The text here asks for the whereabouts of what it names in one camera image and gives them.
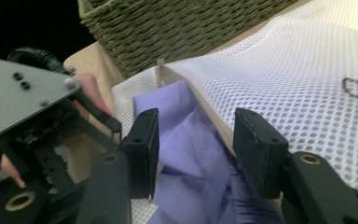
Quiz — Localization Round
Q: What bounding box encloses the green woven basket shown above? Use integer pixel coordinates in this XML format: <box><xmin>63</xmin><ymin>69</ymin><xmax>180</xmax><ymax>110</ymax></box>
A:
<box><xmin>76</xmin><ymin>0</ymin><xmax>301</xmax><ymax>79</ymax></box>

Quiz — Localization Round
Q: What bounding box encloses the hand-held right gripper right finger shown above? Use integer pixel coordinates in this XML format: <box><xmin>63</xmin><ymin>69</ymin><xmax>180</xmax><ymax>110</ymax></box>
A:
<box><xmin>232</xmin><ymin>107</ymin><xmax>290</xmax><ymax>199</ymax></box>

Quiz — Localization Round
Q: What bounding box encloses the purple garment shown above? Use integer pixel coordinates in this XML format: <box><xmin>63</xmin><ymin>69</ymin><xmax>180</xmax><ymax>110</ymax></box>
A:
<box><xmin>132</xmin><ymin>79</ymin><xmax>282</xmax><ymax>224</ymax></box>

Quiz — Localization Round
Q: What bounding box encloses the white mesh laundry bag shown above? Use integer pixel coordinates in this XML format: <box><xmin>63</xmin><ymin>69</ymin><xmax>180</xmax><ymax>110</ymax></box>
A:
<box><xmin>110</xmin><ymin>0</ymin><xmax>358</xmax><ymax>224</ymax></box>

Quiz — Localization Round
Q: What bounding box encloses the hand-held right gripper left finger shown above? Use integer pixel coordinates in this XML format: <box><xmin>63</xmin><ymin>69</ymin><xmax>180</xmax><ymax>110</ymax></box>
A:
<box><xmin>120</xmin><ymin>107</ymin><xmax>160</xmax><ymax>201</ymax></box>

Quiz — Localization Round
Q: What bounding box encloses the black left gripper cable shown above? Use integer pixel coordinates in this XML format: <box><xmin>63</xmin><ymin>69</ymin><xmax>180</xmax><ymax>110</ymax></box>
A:
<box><xmin>7</xmin><ymin>46</ymin><xmax>72</xmax><ymax>76</ymax></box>

